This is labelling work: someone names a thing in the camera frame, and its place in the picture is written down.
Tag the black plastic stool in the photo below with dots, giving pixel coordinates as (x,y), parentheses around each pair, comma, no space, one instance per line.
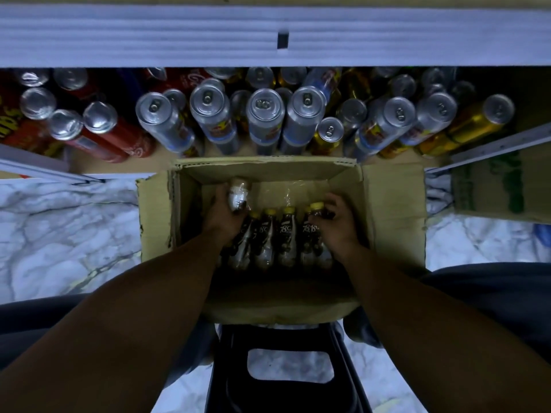
(293,395)

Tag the Kopiko bottles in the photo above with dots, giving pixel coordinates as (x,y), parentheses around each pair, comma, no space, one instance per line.
(275,241)

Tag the person's right hand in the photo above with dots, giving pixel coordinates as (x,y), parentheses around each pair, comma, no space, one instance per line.
(343,232)

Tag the person's left hand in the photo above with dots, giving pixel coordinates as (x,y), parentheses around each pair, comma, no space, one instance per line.
(225,223)

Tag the plain brown carton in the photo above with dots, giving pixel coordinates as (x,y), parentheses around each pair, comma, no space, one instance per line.
(504,185)

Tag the person's right forearm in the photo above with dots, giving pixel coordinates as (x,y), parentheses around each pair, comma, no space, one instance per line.
(448,339)

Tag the row of silver cans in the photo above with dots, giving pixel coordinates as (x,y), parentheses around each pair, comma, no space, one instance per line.
(275,112)

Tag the person's grey trousers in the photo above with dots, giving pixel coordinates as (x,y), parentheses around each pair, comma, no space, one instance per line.
(499,296)

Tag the white metal shelving rack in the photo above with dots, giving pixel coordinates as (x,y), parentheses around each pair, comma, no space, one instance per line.
(258,34)

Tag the large red chips packet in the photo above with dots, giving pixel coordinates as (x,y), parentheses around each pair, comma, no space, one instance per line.
(13,129)

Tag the brown cardboard box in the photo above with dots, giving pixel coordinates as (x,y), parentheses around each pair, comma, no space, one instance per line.
(396,210)

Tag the person's left forearm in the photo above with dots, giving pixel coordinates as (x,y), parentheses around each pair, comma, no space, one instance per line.
(103,339)

